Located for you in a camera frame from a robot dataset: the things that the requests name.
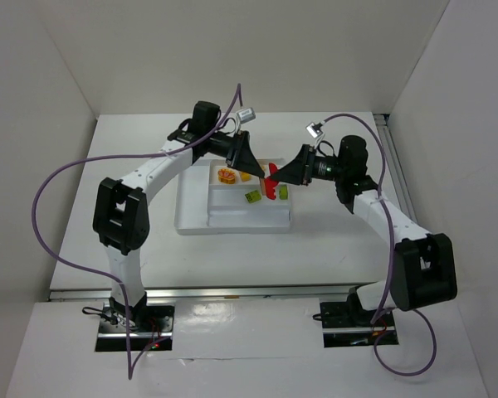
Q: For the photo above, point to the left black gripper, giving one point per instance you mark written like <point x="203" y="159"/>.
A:
<point x="239" y="149"/>

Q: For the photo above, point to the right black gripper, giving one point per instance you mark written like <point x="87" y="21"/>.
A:
<point x="306" y="164"/>

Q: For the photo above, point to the yellow long lego brick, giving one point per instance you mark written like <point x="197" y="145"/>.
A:
<point x="245" y="177"/>

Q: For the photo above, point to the small green lego brick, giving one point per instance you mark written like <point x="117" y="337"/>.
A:
<point x="283" y="192"/>

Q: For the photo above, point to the red lego piece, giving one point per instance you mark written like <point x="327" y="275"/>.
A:
<point x="269" y="183"/>

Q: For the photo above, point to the round orange lego piece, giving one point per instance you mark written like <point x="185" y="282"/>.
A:
<point x="226" y="176"/>

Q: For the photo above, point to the green yellow lego stack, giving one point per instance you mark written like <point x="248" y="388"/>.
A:
<point x="253" y="196"/>

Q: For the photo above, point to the tan lego plate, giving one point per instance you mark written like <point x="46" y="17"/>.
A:
<point x="262" y="184"/>

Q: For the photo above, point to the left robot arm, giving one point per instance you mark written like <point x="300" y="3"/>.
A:
<point x="121" y="218"/>

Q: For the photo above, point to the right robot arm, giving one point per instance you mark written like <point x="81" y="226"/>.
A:
<point x="421" y="270"/>

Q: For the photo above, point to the white divided tray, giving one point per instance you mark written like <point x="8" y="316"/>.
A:
<point x="204" y="206"/>

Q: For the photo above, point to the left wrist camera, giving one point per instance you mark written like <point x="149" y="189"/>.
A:
<point x="246" y="115"/>

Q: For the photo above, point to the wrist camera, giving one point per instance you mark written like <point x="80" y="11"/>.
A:
<point x="315" y="130"/>
<point x="246" y="115"/>

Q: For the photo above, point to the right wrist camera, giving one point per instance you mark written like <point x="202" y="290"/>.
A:
<point x="315" y="130"/>

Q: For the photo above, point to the aluminium side rail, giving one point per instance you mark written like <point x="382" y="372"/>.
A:
<point x="395" y="166"/>

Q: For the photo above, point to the aluminium front rail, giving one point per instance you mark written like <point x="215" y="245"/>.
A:
<point x="214" y="292"/>

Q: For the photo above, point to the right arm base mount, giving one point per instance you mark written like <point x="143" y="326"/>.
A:
<point x="343" y="326"/>

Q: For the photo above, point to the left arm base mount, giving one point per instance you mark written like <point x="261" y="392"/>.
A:
<point x="154" y="329"/>

